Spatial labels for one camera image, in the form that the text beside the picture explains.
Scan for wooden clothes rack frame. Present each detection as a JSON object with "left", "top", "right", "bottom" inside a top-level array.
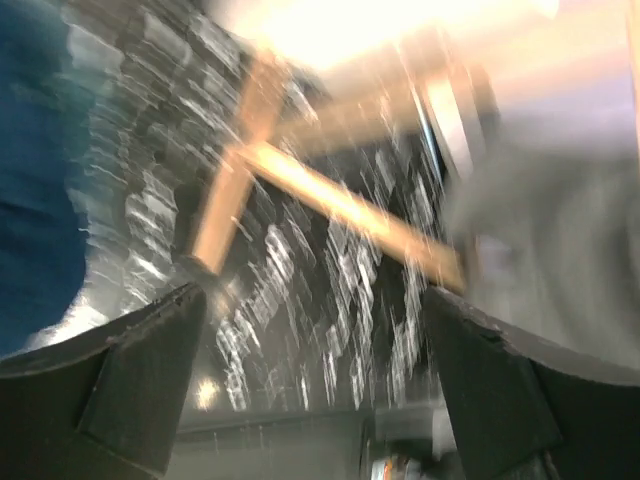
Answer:
[{"left": 190, "top": 50, "right": 465, "bottom": 293}]

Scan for grey shorts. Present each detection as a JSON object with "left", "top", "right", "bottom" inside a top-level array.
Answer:
[{"left": 443, "top": 148, "right": 639, "bottom": 369}]

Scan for white box with stickers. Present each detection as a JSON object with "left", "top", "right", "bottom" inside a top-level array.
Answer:
[{"left": 269, "top": 1, "right": 627, "bottom": 154}]

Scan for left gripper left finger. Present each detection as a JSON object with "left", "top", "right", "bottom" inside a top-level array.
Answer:
[{"left": 1, "top": 283, "right": 206, "bottom": 480}]

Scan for navy blue shorts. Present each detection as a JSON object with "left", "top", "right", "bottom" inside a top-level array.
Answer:
[{"left": 1, "top": 1, "right": 104, "bottom": 357}]

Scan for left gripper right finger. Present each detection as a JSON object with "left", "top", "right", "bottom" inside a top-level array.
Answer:
[{"left": 423, "top": 287, "right": 639, "bottom": 479}]

